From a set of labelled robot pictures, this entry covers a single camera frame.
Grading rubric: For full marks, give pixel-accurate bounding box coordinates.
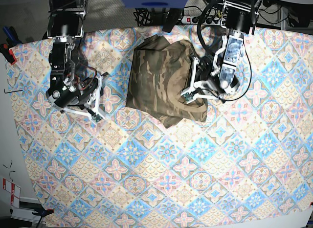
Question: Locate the patterned tablecloth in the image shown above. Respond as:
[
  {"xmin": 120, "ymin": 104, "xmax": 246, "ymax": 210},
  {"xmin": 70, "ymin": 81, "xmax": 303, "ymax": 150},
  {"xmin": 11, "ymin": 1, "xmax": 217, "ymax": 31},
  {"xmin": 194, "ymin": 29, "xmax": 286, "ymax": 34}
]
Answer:
[{"xmin": 6, "ymin": 25, "xmax": 313, "ymax": 228}]

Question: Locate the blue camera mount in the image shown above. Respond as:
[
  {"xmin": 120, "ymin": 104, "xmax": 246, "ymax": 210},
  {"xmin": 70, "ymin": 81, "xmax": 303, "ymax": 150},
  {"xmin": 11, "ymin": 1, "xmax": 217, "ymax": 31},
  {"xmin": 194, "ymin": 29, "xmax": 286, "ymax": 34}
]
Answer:
[{"xmin": 122, "ymin": 0, "xmax": 188, "ymax": 8}]

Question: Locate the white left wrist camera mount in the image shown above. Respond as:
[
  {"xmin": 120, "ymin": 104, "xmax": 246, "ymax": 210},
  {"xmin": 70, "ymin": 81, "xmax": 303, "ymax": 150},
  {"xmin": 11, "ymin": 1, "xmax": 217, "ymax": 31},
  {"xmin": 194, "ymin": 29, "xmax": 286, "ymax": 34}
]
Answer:
[{"xmin": 180, "ymin": 56, "xmax": 226, "ymax": 104}]

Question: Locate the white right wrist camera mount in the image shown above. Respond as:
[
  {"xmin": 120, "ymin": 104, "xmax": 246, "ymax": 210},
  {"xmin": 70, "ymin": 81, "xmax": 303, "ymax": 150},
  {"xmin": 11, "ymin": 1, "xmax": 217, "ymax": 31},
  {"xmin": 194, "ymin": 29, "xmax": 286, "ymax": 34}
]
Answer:
[{"xmin": 60, "ymin": 72, "xmax": 109, "ymax": 124}]

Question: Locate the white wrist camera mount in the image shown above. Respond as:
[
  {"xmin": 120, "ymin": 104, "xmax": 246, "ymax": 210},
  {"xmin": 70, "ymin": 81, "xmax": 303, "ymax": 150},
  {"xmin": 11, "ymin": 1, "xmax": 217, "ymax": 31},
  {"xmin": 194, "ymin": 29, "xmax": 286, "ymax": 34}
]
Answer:
[
  {"xmin": 60, "ymin": 72, "xmax": 109, "ymax": 124},
  {"xmin": 180, "ymin": 56, "xmax": 226, "ymax": 104}
]

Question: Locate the camouflage T-shirt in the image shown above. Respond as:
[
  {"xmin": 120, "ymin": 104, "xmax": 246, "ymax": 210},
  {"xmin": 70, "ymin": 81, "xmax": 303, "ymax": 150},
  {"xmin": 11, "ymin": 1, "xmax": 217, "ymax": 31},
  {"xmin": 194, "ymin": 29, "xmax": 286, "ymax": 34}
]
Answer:
[{"xmin": 126, "ymin": 35, "xmax": 207, "ymax": 128}]

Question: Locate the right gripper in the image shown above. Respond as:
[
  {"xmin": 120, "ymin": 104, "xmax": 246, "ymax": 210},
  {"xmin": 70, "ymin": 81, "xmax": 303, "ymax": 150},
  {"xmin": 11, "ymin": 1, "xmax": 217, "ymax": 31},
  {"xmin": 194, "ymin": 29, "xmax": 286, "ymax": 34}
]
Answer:
[{"xmin": 46, "ymin": 74, "xmax": 99, "ymax": 111}]

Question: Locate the red white label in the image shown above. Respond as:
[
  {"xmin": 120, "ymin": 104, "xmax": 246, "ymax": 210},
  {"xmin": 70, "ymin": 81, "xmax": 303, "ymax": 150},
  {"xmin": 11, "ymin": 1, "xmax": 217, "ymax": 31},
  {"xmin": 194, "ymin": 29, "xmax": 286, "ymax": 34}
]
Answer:
[{"xmin": 0, "ymin": 178, "xmax": 21, "ymax": 208}]

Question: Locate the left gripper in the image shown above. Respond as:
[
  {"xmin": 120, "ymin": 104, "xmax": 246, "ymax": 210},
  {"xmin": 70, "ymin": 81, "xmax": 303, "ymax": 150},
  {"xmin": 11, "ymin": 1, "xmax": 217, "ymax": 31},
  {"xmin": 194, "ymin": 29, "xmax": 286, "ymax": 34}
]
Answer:
[{"xmin": 192, "ymin": 57, "xmax": 240, "ymax": 101}]

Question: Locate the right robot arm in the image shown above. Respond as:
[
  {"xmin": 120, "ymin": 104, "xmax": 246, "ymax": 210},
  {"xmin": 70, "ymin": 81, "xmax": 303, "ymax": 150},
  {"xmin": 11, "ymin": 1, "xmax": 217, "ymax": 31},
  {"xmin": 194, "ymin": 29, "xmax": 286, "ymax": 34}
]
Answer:
[{"xmin": 46, "ymin": 0, "xmax": 99, "ymax": 112}]

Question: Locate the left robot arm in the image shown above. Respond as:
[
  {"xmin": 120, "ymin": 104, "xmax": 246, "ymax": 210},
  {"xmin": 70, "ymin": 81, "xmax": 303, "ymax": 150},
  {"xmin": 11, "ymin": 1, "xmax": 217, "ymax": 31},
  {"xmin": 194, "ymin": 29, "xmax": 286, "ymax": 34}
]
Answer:
[{"xmin": 181, "ymin": 0, "xmax": 263, "ymax": 103}]

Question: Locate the black clamp lower left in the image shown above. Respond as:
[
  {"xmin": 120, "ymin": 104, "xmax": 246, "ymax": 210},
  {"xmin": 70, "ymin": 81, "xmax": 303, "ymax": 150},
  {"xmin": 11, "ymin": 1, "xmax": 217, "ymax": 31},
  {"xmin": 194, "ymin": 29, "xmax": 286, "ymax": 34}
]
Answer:
[{"xmin": 32, "ymin": 208, "xmax": 54, "ymax": 228}]

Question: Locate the black orange clamp upper left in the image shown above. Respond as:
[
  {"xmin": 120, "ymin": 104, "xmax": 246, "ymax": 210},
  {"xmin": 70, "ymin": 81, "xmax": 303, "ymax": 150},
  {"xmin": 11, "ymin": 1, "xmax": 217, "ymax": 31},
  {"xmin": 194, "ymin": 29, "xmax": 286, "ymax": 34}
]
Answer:
[{"xmin": 0, "ymin": 26, "xmax": 18, "ymax": 65}]

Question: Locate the white power strip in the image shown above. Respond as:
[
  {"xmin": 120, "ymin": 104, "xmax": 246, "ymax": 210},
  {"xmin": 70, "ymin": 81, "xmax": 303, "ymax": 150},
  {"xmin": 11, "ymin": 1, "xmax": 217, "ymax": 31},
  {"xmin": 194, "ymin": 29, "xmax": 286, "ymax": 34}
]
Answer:
[{"xmin": 182, "ymin": 15, "xmax": 227, "ymax": 25}]

